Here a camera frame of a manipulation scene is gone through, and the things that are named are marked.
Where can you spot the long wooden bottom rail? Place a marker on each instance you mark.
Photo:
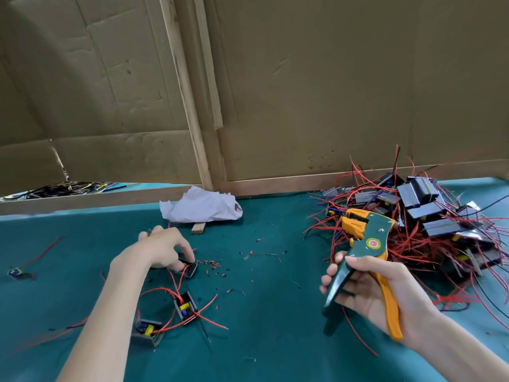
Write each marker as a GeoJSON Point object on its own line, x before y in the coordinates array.
{"type": "Point", "coordinates": [318, 180]}

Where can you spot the person's right hand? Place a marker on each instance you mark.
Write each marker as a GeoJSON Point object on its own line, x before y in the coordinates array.
{"type": "Point", "coordinates": [386, 294]}

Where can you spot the creased brown cardboard panel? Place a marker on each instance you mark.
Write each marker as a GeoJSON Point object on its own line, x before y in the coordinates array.
{"type": "Point", "coordinates": [87, 75]}

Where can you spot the small wooden stick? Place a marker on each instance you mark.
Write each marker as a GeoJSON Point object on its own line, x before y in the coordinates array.
{"type": "Point", "coordinates": [198, 228]}

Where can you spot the person's left forearm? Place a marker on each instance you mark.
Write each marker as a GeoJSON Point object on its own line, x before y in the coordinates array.
{"type": "Point", "coordinates": [103, 330]}

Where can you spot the grey plastic bag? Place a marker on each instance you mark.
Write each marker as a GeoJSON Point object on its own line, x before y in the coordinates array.
{"type": "Point", "coordinates": [199, 204]}

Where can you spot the wide wooden post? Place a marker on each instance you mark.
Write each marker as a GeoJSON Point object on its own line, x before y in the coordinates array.
{"type": "Point", "coordinates": [187, 91]}

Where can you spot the short wooden bottom rail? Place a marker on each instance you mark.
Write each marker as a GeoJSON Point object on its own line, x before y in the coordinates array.
{"type": "Point", "coordinates": [87, 200]}

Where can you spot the smooth brown cardboard panel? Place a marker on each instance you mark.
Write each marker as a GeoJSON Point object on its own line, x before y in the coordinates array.
{"type": "Point", "coordinates": [366, 75]}

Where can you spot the person's right forearm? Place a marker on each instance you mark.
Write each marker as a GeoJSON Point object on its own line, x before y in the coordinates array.
{"type": "Point", "coordinates": [469, 350]}

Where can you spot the person's left hand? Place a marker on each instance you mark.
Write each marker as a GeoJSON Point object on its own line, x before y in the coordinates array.
{"type": "Point", "coordinates": [159, 250]}

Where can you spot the thin wooden strip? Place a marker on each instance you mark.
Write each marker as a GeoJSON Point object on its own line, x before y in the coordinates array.
{"type": "Point", "coordinates": [209, 63]}

